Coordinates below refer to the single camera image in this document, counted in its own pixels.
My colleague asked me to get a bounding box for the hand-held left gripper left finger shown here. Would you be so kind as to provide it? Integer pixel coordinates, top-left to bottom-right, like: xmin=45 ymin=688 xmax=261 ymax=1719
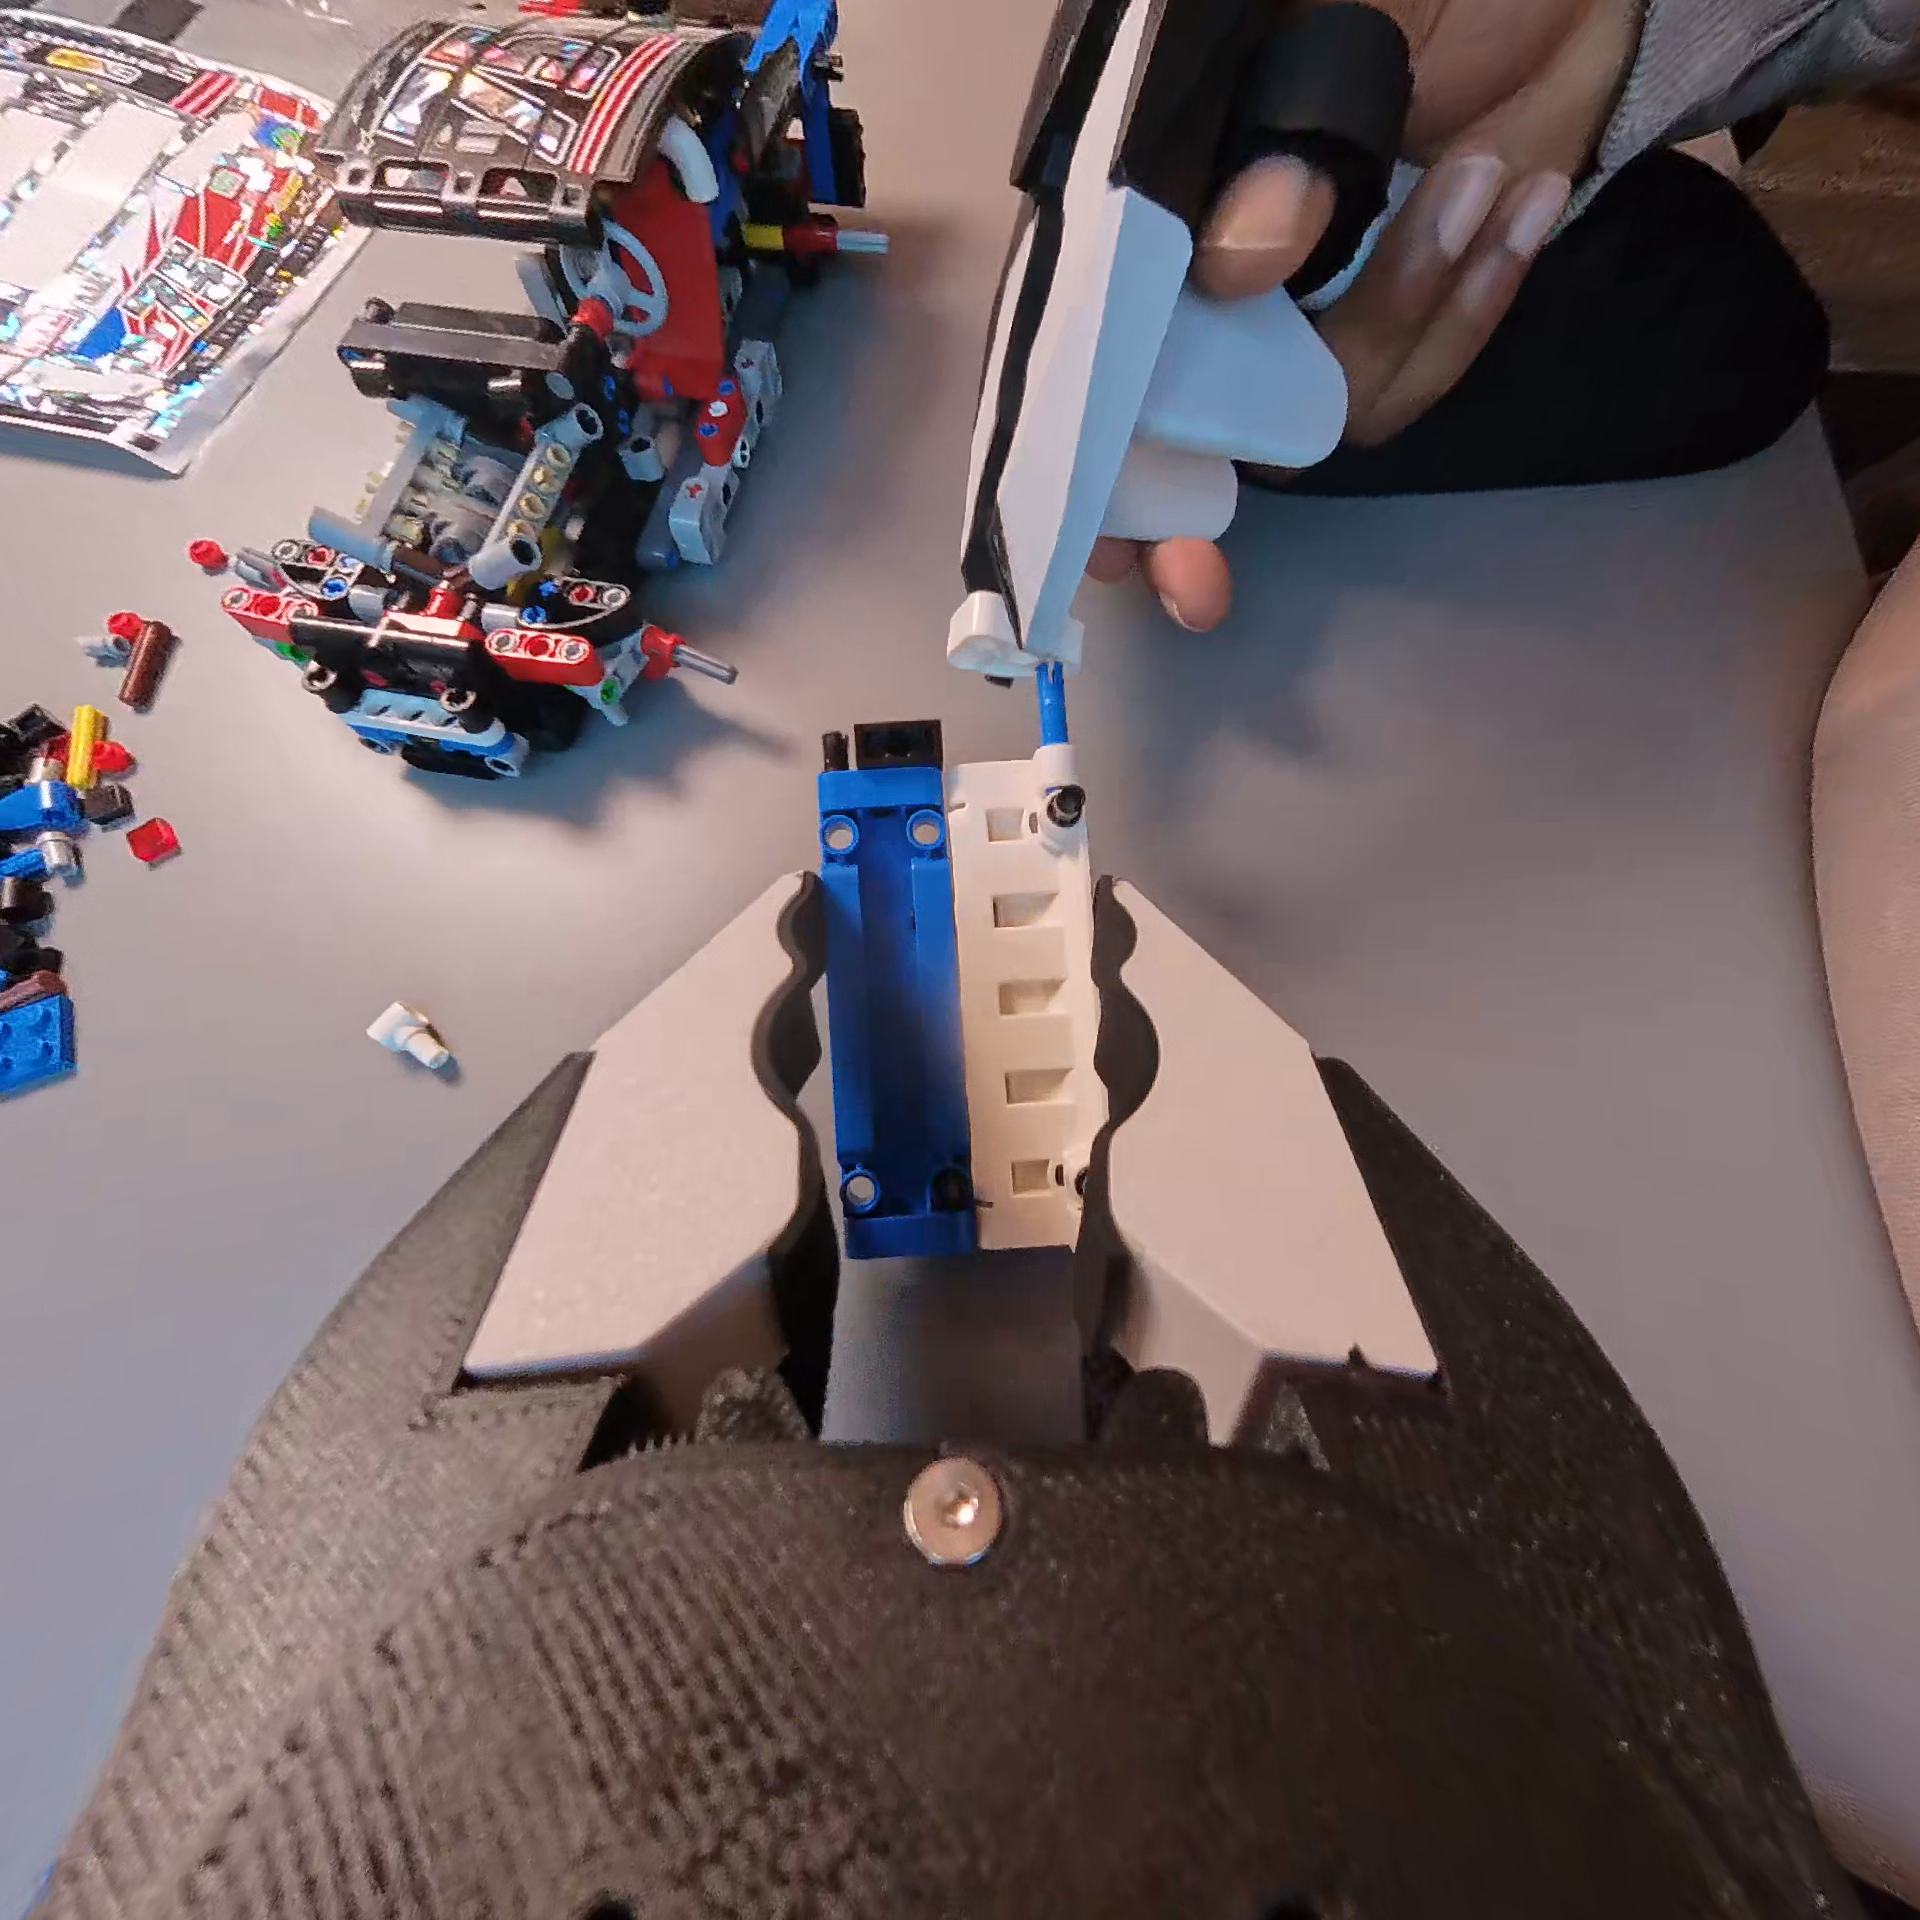
xmin=459 ymin=872 xmax=836 ymax=1404

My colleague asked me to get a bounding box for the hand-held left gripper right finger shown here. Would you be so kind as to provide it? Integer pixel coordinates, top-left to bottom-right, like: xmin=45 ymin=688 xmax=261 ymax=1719
xmin=1073 ymin=874 xmax=1443 ymax=1452

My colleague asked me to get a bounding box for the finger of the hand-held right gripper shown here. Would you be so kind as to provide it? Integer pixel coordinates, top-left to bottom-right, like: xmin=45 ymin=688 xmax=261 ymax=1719
xmin=1005 ymin=184 xmax=1198 ymax=663
xmin=958 ymin=175 xmax=1124 ymax=596

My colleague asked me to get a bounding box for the blue and white lego panel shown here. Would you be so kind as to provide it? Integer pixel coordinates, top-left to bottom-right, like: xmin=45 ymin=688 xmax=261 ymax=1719
xmin=814 ymin=658 xmax=1112 ymax=1260

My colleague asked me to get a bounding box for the person's right forearm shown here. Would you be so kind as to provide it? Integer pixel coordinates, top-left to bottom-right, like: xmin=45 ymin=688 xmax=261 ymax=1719
xmin=1566 ymin=0 xmax=1826 ymax=184

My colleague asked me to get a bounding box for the partly built lego car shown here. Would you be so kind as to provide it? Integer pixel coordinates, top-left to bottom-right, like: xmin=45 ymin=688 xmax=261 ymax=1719
xmin=214 ymin=0 xmax=896 ymax=780

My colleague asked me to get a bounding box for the pile of mixed lego pieces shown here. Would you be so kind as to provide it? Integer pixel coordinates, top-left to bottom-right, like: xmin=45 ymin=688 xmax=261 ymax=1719
xmin=0 ymin=537 xmax=228 ymax=1097

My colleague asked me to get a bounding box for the person's right hand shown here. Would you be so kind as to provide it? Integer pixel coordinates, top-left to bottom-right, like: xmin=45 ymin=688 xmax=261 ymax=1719
xmin=1084 ymin=0 xmax=1652 ymax=635

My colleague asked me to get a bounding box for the shiny sticker sheet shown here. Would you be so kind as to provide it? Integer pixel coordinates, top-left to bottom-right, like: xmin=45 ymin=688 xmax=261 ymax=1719
xmin=0 ymin=30 xmax=370 ymax=481

